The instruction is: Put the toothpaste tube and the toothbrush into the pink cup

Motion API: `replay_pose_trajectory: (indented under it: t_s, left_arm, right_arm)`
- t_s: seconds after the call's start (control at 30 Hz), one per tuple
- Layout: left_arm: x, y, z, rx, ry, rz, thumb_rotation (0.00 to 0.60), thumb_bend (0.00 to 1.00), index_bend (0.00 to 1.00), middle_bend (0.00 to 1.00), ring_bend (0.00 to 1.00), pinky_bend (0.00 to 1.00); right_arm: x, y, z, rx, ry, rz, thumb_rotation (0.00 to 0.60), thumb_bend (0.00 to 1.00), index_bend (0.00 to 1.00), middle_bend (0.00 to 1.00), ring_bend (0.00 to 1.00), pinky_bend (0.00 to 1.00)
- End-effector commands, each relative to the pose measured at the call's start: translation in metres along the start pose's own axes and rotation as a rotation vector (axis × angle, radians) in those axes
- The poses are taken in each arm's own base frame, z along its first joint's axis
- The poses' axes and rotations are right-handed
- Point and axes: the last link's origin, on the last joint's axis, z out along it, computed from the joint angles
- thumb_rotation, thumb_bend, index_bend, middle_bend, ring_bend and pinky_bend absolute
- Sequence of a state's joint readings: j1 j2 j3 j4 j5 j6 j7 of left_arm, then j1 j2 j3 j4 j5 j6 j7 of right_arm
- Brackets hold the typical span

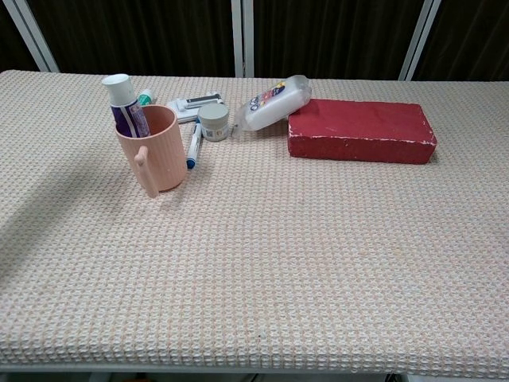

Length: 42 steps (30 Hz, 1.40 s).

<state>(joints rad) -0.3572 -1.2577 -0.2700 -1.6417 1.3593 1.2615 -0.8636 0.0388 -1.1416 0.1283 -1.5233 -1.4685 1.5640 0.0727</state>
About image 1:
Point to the purple toothpaste tube white cap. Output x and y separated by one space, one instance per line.
125 109

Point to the green white small tube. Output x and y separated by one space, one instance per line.
146 96

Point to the beige waffle tablecloth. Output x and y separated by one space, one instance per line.
278 246

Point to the blue white marker pen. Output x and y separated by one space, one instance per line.
194 147

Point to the small jar grey lid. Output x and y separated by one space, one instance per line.
213 123

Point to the white razor blister pack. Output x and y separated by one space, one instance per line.
187 109

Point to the red rectangular box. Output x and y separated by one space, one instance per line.
358 127

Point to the white vertical partition post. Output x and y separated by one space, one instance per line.
242 36

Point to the white slanted partition post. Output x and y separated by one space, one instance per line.
419 40
33 36

